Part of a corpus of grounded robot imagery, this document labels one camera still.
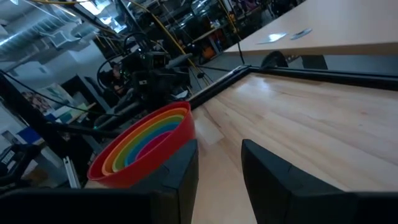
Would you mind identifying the white paper label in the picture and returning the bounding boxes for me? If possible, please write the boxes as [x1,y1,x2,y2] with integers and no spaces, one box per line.
[257,32,289,45]

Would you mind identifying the orange bowl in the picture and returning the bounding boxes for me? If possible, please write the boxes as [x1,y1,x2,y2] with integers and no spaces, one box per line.
[101,107,189,177]

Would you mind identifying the aluminium extrusion bar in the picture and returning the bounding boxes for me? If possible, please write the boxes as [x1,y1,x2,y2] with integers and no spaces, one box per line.
[62,156,82,190]

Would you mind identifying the yellow hanging cable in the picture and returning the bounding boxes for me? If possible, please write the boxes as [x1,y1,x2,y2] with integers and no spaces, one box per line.
[127,0,213,86]

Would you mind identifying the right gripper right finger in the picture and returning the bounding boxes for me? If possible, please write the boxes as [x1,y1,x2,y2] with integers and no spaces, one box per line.
[241,138,356,224]

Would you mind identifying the blue bowl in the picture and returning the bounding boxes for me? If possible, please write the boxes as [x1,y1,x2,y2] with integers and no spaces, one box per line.
[124,123,180,167]

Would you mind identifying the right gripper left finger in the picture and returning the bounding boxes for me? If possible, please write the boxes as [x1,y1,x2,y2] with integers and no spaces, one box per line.
[130,139,200,224]

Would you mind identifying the grey paper label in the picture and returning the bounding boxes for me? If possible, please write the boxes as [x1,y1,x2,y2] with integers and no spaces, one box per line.
[290,27,313,41]

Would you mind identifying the black round wheel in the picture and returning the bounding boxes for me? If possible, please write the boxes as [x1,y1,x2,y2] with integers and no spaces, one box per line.
[260,50,289,69]

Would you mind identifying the small magenta bowl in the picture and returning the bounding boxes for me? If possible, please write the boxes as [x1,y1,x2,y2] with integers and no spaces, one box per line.
[135,130,174,161]

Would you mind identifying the person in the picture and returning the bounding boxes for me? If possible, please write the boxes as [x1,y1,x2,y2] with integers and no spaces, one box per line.
[105,61,127,96]

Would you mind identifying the background wooden table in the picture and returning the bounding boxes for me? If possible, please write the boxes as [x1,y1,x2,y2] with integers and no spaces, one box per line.
[223,0,398,57]

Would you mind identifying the green bowl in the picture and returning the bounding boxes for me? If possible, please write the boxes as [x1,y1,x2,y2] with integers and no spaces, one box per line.
[111,118,185,172]

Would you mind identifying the large red bowl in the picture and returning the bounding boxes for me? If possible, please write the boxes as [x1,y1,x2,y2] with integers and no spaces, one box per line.
[86,101,196,190]

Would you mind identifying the black table edge rail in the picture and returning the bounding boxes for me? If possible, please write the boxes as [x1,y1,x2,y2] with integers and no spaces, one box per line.
[186,64,398,109]

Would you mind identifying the black frame post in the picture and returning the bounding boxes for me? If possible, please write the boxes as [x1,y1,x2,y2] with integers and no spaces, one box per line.
[0,72,94,187]

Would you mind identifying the yellow bowl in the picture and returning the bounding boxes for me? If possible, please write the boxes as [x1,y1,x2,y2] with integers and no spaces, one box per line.
[111,114,185,173]

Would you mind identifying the thin black cable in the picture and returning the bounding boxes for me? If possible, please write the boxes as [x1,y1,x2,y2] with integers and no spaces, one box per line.
[0,69,125,119]

